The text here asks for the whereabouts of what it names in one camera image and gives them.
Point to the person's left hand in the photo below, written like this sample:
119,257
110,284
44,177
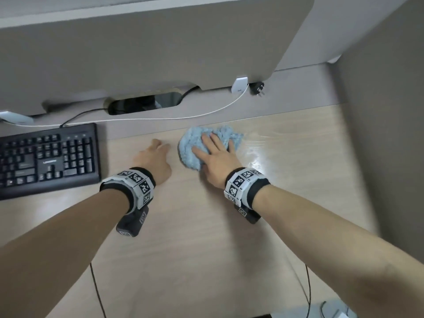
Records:
154,163

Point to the person's right hand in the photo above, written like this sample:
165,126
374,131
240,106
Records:
218,165

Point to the person's right thumb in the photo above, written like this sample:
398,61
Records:
198,152

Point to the person's left thumb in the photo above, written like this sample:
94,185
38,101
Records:
166,149

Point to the person's right middle finger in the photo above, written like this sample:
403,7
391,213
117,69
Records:
219,141

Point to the light blue fluffy cloth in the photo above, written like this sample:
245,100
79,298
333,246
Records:
190,145

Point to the person's left forearm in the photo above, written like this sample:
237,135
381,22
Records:
59,248

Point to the person's right forearm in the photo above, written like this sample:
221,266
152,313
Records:
338,248

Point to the white charger adapter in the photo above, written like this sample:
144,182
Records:
239,85

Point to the black power plug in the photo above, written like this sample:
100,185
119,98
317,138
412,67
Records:
257,89

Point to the grey desk partition panel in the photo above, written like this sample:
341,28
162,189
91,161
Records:
149,46

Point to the black computer keyboard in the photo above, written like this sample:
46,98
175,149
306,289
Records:
46,158

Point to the white flat device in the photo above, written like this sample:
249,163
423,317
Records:
15,117

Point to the grey side partition panel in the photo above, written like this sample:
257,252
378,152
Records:
384,95

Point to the left wrist camera marker band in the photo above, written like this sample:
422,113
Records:
137,187

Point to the wrist camera marker band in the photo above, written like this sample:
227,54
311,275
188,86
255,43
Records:
137,187
243,185

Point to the right wrist camera marker band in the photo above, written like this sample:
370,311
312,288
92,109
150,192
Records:
243,185

